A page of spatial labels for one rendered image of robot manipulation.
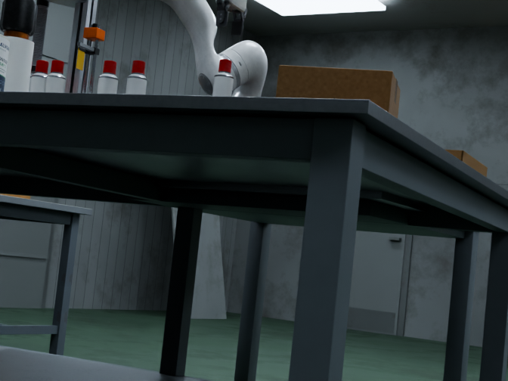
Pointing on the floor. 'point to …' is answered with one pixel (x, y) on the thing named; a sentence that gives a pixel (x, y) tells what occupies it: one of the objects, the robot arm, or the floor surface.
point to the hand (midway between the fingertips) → (229, 27)
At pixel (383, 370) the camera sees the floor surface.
